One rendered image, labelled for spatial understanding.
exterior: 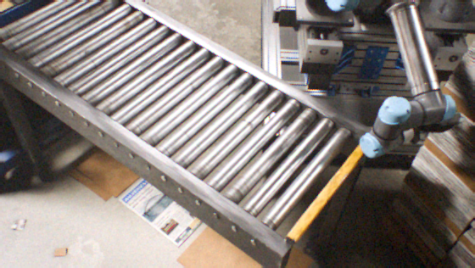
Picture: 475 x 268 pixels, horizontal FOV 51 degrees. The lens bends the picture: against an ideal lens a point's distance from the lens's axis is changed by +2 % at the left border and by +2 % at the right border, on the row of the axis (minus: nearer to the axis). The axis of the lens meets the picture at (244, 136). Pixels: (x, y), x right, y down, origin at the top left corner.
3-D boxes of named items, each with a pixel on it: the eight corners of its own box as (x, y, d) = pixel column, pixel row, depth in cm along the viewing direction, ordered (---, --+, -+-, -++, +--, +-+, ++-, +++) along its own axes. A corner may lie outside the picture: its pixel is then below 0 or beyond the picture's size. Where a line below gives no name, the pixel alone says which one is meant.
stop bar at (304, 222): (371, 147, 152) (373, 143, 151) (295, 246, 129) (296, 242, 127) (362, 142, 153) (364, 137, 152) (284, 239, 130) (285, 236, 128)
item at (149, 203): (220, 203, 229) (220, 202, 228) (178, 247, 213) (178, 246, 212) (161, 163, 241) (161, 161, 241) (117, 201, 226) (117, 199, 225)
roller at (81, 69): (160, 30, 189) (159, 19, 185) (61, 96, 164) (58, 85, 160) (151, 25, 191) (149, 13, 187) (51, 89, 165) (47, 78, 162)
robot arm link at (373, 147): (380, 147, 137) (372, 165, 144) (409, 132, 142) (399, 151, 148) (361, 129, 141) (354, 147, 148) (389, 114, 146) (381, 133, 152)
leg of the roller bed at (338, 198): (329, 248, 218) (370, 154, 166) (322, 258, 215) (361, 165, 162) (318, 241, 220) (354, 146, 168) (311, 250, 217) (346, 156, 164)
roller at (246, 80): (258, 82, 172) (253, 70, 170) (166, 165, 146) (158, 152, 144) (248, 83, 175) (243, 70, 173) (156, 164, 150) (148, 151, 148)
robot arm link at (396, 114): (415, 90, 137) (402, 116, 146) (378, 97, 134) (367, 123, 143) (429, 110, 132) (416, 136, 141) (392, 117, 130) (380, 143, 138)
